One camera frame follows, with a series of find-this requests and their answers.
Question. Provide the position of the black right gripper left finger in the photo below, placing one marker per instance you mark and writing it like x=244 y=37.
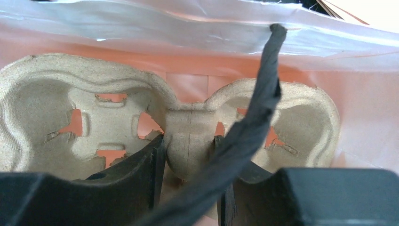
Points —
x=116 y=196

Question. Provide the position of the single brown pulp cup carrier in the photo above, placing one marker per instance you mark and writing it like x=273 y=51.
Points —
x=72 y=117

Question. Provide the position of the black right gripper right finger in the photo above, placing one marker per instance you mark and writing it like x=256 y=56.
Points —
x=311 y=197

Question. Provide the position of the cream paper bag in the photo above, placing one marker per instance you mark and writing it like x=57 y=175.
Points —
x=380 y=14

